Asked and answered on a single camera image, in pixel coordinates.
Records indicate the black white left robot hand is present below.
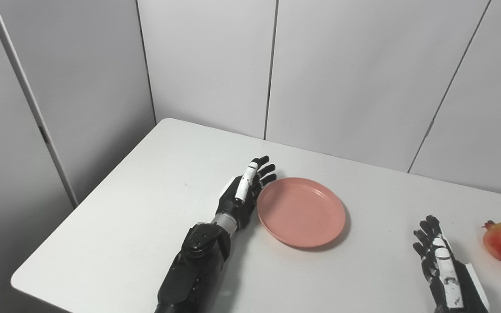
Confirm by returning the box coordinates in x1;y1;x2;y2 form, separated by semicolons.
215;155;277;231

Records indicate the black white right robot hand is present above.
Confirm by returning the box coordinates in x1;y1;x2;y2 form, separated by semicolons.
412;215;490;313

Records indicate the pink round plate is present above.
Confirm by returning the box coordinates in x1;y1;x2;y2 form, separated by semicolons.
257;177;346;249

